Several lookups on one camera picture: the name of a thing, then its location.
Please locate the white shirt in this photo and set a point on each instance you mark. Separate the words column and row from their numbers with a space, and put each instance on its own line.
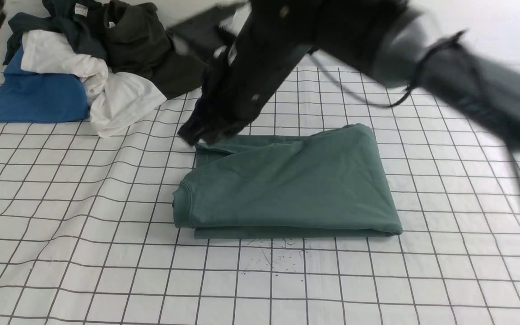
column 116, row 100

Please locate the dark navy shirt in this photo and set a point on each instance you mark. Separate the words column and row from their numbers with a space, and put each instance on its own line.
column 67, row 17

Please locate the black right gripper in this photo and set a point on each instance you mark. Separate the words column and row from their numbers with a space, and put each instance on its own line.
column 251, row 46

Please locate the blue shirt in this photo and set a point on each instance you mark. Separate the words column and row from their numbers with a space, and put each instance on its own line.
column 28, row 97

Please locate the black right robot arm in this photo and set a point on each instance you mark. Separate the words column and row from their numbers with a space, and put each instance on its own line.
column 382, row 39

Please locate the white grid tablecloth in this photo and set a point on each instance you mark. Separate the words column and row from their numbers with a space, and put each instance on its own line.
column 87, row 236

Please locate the green long-sleeved shirt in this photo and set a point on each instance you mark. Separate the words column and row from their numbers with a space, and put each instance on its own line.
column 328, row 185

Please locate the dark olive shirt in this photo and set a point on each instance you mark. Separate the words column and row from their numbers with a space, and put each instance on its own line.
column 137, row 43

